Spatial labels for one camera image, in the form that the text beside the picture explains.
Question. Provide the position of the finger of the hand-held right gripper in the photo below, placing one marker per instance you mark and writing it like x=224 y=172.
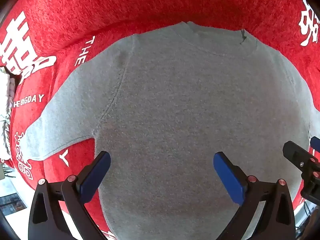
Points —
x=296 y=155
x=315 y=143

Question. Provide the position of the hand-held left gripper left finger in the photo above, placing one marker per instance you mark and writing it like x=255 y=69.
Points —
x=96 y=177

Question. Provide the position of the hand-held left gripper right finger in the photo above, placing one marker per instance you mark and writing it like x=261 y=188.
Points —
x=228 y=177

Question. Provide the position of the grey sweater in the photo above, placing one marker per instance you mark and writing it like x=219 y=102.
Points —
x=190 y=105

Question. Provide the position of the dark printed picture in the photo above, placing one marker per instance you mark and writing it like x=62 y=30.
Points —
x=11 y=205

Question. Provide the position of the beige box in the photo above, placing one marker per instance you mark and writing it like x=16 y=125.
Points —
x=2 y=172

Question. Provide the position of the white fringed cloth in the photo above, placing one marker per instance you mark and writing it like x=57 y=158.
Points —
x=3 y=100

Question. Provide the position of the red printed blanket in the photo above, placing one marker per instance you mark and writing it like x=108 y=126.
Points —
x=150 y=2

